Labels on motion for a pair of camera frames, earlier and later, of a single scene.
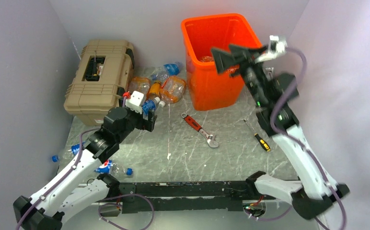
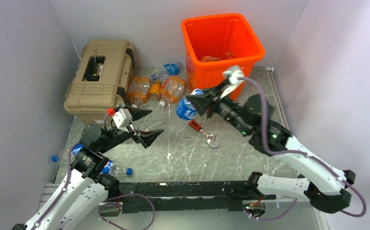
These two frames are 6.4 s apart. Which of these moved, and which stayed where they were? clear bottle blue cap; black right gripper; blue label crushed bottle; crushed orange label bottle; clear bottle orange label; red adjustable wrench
Moved: blue label crushed bottle; black right gripper
Stayed: red adjustable wrench; clear bottle orange label; clear bottle blue cap; crushed orange label bottle
